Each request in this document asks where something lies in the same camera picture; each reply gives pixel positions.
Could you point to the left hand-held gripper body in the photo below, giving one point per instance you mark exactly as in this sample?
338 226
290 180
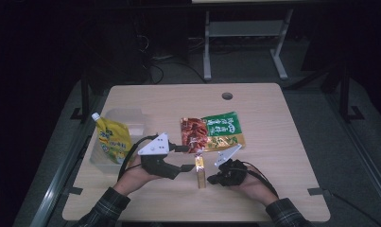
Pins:
155 148

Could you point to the green and red food packet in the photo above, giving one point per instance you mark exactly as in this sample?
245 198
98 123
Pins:
222 129

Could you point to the small pink-topped box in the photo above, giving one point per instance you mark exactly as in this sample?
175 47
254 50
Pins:
200 176

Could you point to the person's right hand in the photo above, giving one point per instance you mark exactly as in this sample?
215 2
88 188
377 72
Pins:
257 187

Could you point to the clear plastic container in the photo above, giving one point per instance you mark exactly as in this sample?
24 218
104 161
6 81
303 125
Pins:
136 124

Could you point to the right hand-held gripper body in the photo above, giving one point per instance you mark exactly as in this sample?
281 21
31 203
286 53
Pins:
232 173

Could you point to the white metal stand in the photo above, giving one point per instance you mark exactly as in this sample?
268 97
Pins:
245 28

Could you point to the black metal stand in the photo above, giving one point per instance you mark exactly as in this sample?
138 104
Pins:
84 101
345 94

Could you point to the grey tape strip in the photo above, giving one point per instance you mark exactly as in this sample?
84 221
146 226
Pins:
74 190
319 191

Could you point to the person's left hand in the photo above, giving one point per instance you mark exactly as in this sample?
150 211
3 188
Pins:
133 179

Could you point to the yellow spouted pouch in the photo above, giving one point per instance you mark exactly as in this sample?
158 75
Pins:
114 142

